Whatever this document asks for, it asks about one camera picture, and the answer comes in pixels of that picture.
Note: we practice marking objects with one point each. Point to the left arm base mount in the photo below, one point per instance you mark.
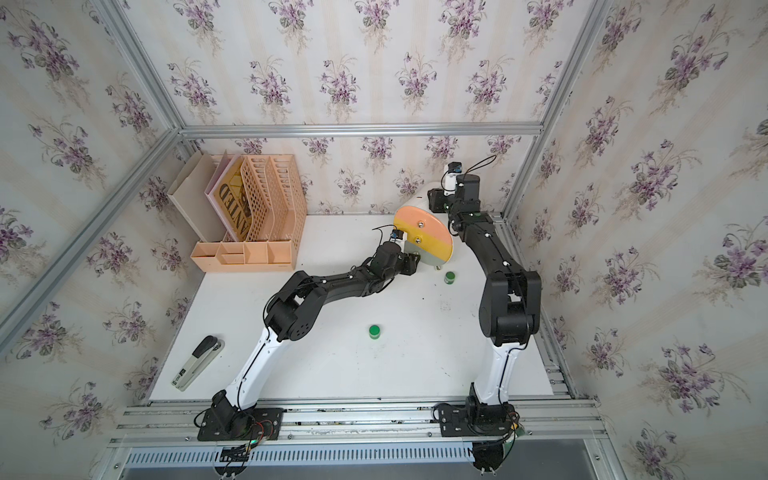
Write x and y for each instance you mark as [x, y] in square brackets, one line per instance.
[223, 421]

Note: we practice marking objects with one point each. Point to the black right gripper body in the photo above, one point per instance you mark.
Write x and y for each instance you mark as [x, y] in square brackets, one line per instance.
[439, 203]

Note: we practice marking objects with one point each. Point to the beige cardboard folder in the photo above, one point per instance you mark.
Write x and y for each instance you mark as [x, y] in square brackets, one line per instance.
[187, 194]

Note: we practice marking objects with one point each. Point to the beige desk file organizer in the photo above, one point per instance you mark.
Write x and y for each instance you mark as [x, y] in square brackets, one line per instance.
[279, 210]

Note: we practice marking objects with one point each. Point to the wanted poster book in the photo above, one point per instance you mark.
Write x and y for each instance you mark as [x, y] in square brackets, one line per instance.
[227, 195]

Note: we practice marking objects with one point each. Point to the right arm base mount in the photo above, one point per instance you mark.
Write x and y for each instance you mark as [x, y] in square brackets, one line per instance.
[475, 418]

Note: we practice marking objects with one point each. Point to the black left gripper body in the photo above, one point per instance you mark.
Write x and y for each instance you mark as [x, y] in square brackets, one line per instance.
[406, 265]

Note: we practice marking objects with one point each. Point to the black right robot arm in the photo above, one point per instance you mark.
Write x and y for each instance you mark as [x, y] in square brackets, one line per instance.
[510, 305]

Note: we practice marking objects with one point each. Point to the white oval drawer cabinet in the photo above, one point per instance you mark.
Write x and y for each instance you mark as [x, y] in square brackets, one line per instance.
[420, 200]

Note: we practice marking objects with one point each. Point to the grey black stapler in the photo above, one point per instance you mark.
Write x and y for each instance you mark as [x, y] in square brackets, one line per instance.
[202, 355]

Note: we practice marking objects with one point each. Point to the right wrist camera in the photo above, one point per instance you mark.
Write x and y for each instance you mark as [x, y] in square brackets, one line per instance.
[452, 178]

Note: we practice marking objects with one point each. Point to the pink top drawer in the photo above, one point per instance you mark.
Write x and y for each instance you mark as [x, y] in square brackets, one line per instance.
[415, 220]

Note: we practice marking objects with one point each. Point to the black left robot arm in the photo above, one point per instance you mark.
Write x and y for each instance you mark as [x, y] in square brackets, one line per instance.
[290, 314]

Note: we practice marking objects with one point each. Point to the yellow drawer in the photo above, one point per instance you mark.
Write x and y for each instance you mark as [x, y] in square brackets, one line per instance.
[427, 233]

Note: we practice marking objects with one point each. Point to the grey bottom drawer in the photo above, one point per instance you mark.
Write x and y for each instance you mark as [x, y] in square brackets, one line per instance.
[429, 255]

